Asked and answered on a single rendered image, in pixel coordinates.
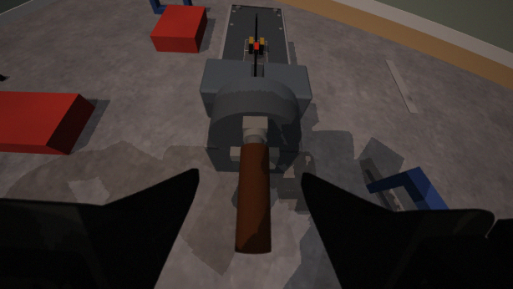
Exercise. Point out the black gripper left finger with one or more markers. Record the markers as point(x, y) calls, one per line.
point(125, 243)

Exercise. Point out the dark blue c-clamp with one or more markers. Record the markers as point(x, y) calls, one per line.
point(159, 9)
point(422, 192)

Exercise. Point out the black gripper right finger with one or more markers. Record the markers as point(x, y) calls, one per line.
point(368, 245)

